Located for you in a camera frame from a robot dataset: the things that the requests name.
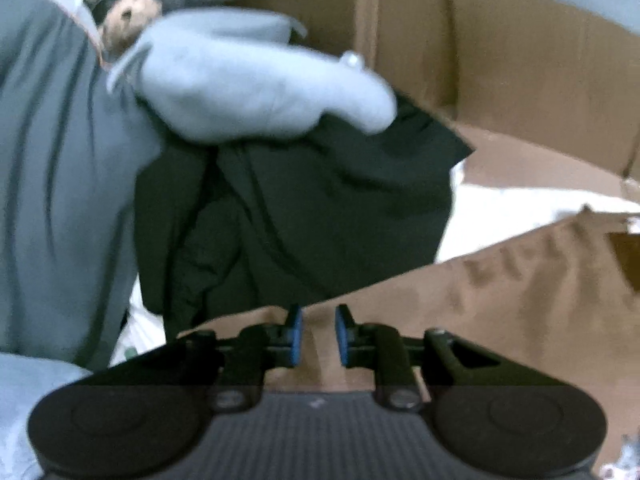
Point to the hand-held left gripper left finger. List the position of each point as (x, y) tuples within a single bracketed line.
[(296, 332)]

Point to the blue jeans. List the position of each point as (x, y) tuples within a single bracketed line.
[(25, 400)]

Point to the grey neck pillow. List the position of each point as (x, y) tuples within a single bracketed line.
[(250, 80)]

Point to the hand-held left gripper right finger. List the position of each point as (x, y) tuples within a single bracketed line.
[(342, 332)]

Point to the grey cushion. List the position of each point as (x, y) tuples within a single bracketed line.
[(50, 185)]

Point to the brown printed t-shirt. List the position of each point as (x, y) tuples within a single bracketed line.
[(500, 320)]

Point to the black crumpled cloth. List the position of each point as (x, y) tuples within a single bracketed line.
[(325, 210)]

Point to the flattened cardboard sheet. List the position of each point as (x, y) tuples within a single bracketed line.
[(525, 60)]

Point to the white bear print blanket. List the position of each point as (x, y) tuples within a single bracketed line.
[(500, 210)]

